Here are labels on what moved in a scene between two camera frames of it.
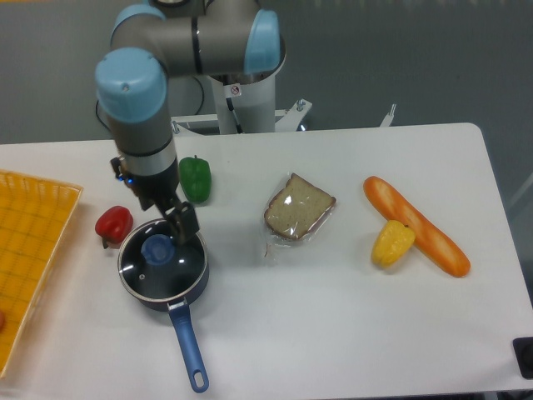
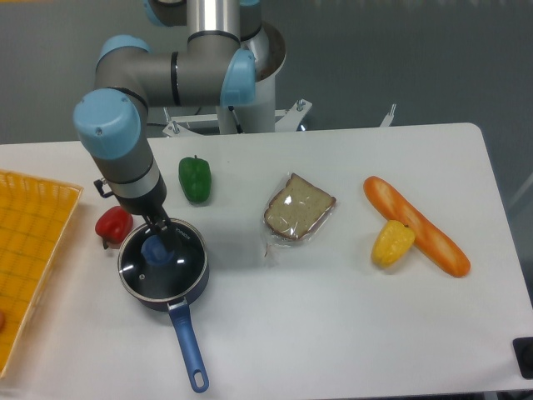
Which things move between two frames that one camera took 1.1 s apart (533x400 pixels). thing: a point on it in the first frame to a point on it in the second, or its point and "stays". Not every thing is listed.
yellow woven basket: (36, 217) stays
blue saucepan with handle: (158, 272) stays
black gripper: (161, 190) to (151, 206)
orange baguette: (428, 238) stays
